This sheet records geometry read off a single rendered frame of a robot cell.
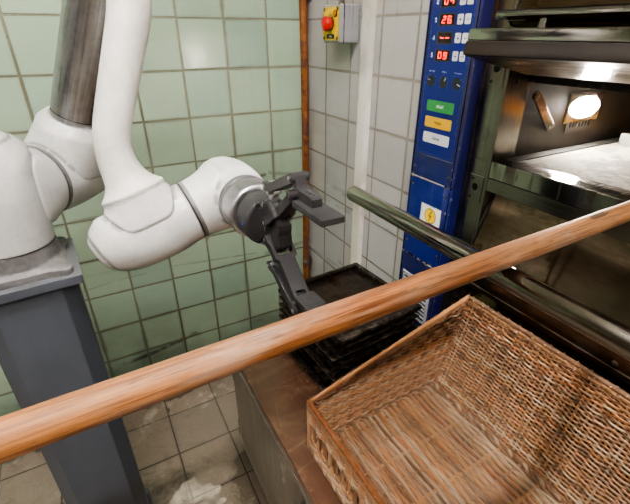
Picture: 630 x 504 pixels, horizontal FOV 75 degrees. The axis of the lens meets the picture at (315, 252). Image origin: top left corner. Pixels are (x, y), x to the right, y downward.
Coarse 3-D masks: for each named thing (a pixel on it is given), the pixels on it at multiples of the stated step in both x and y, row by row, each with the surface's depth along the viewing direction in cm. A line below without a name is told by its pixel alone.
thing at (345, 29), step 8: (328, 8) 123; (336, 8) 119; (344, 8) 118; (352, 8) 120; (328, 16) 123; (344, 16) 119; (352, 16) 121; (336, 24) 121; (344, 24) 120; (352, 24) 122; (328, 32) 125; (336, 32) 122; (344, 32) 121; (352, 32) 123; (328, 40) 127; (336, 40) 123; (344, 40) 122; (352, 40) 124
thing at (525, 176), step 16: (512, 160) 94; (496, 176) 93; (512, 176) 89; (528, 176) 86; (544, 176) 83; (560, 176) 83; (544, 192) 84; (560, 192) 81; (576, 192) 78; (592, 192) 76; (608, 192) 75; (624, 192) 75; (592, 208) 76
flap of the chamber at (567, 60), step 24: (480, 48) 73; (504, 48) 69; (528, 48) 65; (552, 48) 62; (576, 48) 59; (600, 48) 57; (624, 48) 54; (528, 72) 82; (552, 72) 75; (576, 72) 70; (600, 72) 65; (624, 72) 61
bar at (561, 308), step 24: (360, 192) 77; (384, 216) 70; (408, 216) 66; (432, 240) 61; (456, 240) 59; (504, 288) 52; (528, 288) 49; (552, 288) 48; (552, 312) 46; (576, 312) 44; (600, 312) 43; (600, 336) 42; (624, 336) 41
